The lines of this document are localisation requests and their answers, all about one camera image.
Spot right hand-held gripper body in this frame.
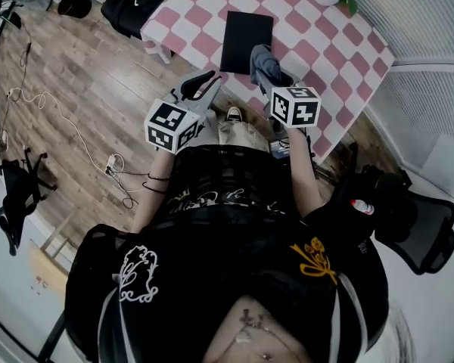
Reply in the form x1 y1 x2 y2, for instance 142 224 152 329
263 85 322 129

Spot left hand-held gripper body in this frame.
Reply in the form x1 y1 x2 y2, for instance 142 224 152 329
143 91 205 155

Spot grey cloth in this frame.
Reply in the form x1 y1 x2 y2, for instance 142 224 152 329
249 43 283 86

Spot person's right forearm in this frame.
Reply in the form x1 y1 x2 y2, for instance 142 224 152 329
287 126 325 219

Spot person's left forearm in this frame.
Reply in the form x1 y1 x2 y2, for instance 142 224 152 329
130 150 175 234

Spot person's white shoe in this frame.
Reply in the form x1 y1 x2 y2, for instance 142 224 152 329
225 106 244 124

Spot white table leg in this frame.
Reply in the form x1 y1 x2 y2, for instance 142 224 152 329
153 43 173 64

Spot dark badge card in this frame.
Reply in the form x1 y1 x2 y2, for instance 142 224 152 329
268 140 291 160

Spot pink white checkered tablecloth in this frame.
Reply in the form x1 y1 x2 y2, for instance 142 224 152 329
139 0 396 164

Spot person's beige trousers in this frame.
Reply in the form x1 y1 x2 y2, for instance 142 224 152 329
217 121 269 153

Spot black wrist bands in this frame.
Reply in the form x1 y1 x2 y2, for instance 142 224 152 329
142 171 171 194

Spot black padded office chair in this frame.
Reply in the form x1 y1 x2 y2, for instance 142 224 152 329
100 0 190 39

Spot red label plastic bottle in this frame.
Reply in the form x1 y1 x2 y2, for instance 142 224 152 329
350 199 375 216

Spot person's black embroidered shirt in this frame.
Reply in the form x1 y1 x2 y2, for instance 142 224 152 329
64 145 390 363

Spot black waste bin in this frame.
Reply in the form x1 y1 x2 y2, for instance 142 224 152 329
57 0 92 19

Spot black chair base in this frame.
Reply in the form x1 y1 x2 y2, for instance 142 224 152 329
0 147 58 256

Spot black mesh office chair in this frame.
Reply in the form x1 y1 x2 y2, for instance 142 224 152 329
331 141 454 275

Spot light wooden board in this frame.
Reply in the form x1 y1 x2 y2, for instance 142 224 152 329
26 240 69 298

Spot black floor cable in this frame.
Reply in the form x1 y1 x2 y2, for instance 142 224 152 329
113 170 148 209

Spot white floor cable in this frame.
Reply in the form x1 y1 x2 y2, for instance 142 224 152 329
5 87 110 169

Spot silver necklace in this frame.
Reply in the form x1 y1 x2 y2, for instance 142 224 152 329
234 307 277 361

